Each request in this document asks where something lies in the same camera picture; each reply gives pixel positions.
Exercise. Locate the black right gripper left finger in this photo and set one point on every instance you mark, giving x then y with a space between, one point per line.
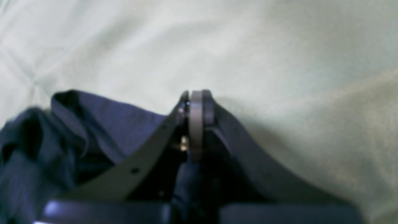
120 181

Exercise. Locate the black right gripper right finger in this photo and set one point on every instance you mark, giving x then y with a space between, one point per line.
260 171

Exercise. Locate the dark navy T-shirt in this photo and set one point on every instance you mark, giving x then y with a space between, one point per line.
47 154

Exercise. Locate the olive green table cloth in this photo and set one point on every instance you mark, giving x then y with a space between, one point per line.
314 81

